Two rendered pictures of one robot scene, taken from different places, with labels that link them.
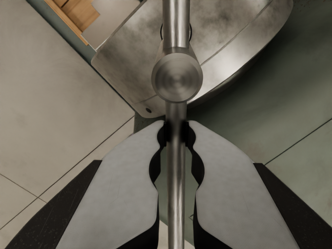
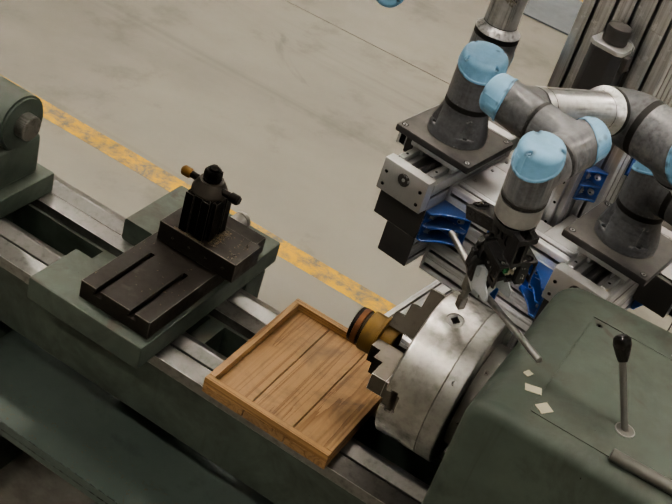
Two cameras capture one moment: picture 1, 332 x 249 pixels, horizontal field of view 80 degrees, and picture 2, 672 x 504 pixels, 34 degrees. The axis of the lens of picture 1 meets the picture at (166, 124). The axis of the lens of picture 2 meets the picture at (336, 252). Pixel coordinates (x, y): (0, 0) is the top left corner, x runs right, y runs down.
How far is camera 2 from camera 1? 190 cm
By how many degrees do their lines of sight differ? 73
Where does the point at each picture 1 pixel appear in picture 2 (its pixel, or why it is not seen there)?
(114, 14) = (392, 361)
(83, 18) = (314, 438)
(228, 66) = (493, 330)
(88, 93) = not seen: outside the picture
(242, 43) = (493, 321)
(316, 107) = (559, 339)
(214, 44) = (478, 322)
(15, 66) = not seen: outside the picture
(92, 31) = (380, 371)
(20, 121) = not seen: outside the picture
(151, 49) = (445, 330)
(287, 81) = (533, 334)
